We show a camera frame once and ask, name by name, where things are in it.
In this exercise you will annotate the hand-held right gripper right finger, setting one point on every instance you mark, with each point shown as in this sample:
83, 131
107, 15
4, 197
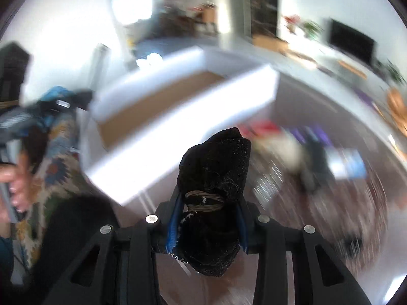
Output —
243, 228

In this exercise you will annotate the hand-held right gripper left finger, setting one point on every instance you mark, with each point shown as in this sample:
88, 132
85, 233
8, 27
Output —
173, 228

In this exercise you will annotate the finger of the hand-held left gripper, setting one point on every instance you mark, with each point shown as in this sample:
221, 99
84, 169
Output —
60, 97

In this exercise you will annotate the black sock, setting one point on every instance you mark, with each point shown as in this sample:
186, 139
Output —
216, 165

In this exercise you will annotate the white board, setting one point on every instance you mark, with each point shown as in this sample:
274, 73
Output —
178, 139

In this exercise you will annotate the cream knitted glove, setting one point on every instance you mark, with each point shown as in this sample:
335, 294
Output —
291, 152

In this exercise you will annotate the red candy-shaped packet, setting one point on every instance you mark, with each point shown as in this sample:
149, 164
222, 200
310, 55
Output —
260, 130

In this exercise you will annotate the dark patterned glass desktop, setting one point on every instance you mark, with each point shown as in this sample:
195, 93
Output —
318, 228

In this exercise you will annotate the person's left hand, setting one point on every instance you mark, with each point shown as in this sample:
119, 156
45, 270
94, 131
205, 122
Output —
19, 184

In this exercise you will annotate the person's floral patterned garment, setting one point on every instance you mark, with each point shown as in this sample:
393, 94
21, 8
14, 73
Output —
60, 152

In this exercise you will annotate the dark grey cloth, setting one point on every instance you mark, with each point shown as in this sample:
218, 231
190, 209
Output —
316, 168

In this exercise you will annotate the purple toy figure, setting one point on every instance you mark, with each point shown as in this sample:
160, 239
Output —
310, 135

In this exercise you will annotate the blue and white carton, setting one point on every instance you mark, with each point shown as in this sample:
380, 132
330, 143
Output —
348, 164

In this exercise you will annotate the brown cardboard box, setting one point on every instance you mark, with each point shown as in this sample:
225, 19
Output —
270, 44

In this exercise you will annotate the white television cabinet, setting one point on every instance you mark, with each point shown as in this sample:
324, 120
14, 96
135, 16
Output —
321, 57

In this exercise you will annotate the wooden bench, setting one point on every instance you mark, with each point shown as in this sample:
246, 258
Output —
352, 69

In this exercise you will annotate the orange lounge chair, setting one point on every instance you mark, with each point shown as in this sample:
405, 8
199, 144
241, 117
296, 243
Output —
397, 111

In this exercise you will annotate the green potted plant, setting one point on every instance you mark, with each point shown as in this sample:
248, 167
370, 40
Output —
311, 28

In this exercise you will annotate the red flower plant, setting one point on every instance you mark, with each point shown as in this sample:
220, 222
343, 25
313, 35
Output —
291, 21

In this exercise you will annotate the black flat television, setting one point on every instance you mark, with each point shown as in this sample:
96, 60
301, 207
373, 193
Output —
351, 43

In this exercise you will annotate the large leafy potted plant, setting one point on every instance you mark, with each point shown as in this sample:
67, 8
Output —
392, 71

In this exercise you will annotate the dark display cabinet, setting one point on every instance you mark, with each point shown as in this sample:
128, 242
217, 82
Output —
263, 4

